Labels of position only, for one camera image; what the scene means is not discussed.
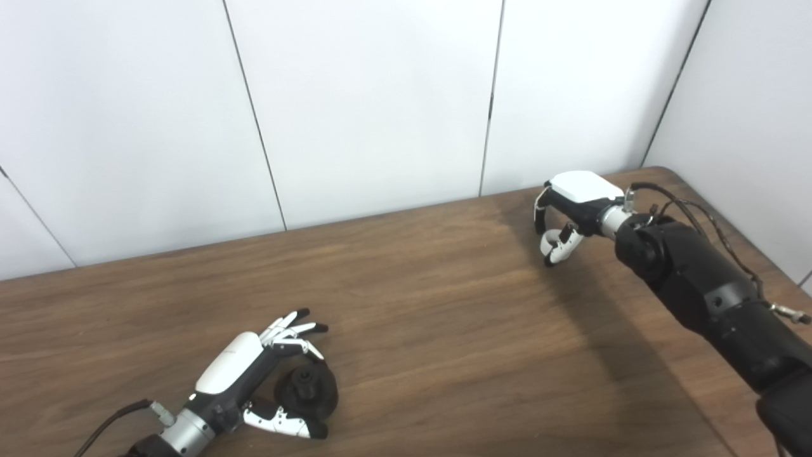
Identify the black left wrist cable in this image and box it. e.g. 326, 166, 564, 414
73, 399, 175, 457

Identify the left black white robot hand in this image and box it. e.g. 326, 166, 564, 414
184, 308, 329, 440

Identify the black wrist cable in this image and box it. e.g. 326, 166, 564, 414
628, 182, 812, 324
73, 399, 175, 457

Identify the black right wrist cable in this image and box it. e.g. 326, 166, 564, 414
628, 182, 812, 324

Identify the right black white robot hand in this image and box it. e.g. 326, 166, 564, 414
533, 170, 625, 267

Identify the round black part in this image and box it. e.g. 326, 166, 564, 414
274, 362, 339, 421

